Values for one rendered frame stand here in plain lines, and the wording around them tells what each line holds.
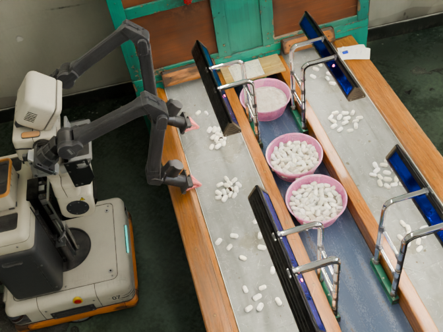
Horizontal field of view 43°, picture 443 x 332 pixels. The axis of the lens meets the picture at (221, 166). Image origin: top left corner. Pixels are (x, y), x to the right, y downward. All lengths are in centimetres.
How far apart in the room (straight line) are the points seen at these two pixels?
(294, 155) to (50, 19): 201
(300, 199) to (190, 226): 50
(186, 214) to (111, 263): 69
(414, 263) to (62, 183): 153
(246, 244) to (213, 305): 32
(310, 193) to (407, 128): 59
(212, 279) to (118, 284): 80
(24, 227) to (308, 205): 126
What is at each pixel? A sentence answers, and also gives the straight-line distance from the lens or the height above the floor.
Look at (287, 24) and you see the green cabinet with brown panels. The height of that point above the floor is 93.
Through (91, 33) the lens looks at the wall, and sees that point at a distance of 401.
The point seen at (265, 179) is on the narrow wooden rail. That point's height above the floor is 76.
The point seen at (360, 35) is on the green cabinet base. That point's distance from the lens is 336.
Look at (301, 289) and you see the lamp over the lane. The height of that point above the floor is 111.
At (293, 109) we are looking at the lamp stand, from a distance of 292.
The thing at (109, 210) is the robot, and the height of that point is 28.
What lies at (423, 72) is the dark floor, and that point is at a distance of 430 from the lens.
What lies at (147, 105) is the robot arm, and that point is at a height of 136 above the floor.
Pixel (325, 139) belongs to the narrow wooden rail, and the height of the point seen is 76.
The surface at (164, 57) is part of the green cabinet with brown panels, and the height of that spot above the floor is 93.
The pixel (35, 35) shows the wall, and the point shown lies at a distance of 404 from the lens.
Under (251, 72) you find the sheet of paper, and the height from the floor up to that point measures 78.
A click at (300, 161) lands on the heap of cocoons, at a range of 264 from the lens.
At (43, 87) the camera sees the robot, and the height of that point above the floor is 136.
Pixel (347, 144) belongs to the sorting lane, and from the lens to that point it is 272.
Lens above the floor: 273
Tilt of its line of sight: 48 degrees down
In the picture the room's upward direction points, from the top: 11 degrees counter-clockwise
